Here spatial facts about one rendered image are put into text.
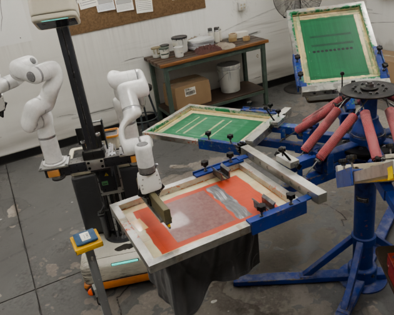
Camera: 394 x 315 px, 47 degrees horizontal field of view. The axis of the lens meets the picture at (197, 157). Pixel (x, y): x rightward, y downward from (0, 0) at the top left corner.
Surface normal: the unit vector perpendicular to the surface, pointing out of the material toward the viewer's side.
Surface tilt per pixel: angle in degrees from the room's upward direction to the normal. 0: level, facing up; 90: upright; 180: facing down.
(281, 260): 0
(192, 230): 0
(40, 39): 90
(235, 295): 0
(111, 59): 90
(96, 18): 90
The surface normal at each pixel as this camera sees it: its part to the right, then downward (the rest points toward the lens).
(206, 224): -0.13, -0.89
